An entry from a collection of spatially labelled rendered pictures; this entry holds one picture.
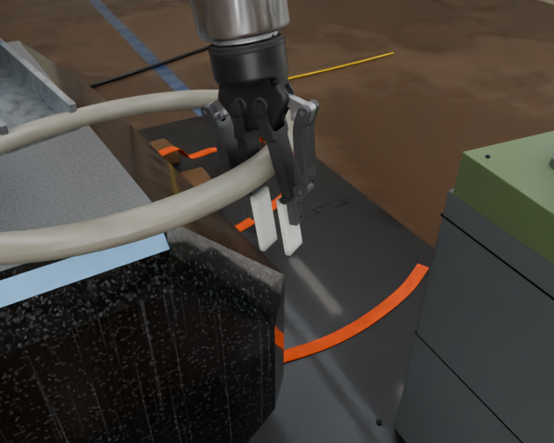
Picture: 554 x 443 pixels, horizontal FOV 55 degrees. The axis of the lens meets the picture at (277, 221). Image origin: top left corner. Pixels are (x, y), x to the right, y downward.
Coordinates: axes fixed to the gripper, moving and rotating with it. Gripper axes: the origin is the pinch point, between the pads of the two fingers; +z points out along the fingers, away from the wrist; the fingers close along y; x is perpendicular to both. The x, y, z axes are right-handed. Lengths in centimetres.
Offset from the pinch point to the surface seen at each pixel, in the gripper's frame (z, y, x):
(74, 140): 2, 65, -24
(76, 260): 10.9, 37.4, 2.1
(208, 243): 18.1, 28.8, -18.5
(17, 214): 6, 53, 0
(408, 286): 88, 25, -110
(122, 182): 6.7, 44.8, -16.8
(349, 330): 88, 35, -80
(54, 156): 3, 63, -17
